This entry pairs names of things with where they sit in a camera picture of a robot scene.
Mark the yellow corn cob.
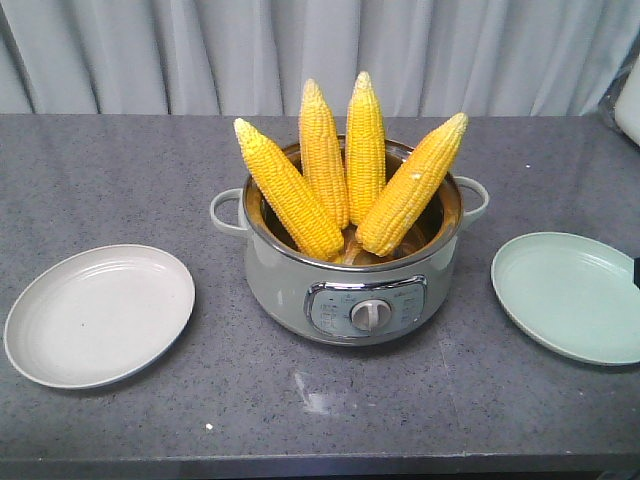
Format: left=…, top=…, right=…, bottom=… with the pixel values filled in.
left=298, top=79, right=349, bottom=230
left=356, top=112, right=469, bottom=257
left=233, top=118, right=344, bottom=261
left=345, top=71, right=386, bottom=225

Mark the beige round plate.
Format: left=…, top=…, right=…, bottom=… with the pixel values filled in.
left=4, top=244, right=195, bottom=390

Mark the light green round plate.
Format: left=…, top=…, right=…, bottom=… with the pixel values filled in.
left=491, top=232, right=639, bottom=366

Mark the green electric cooking pot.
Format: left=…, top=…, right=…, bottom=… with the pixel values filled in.
left=210, top=174, right=490, bottom=346

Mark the white object in plastic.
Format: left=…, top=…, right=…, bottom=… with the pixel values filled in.
left=598, top=53, right=639, bottom=147

